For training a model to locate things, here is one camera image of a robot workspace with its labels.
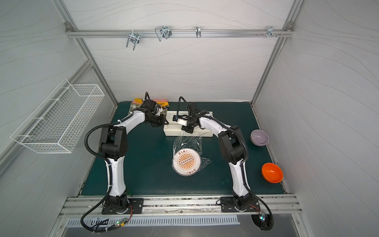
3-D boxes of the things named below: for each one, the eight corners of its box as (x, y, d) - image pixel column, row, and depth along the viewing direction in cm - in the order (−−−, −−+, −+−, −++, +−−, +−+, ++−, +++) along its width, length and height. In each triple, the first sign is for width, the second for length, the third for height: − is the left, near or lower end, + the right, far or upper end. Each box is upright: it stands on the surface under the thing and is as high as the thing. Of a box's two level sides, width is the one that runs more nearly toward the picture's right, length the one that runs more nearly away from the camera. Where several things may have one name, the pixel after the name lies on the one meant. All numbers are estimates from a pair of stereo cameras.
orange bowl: (264, 183, 81) (267, 182, 78) (258, 165, 88) (261, 162, 85) (284, 183, 81) (287, 182, 78) (277, 165, 88) (280, 162, 85)
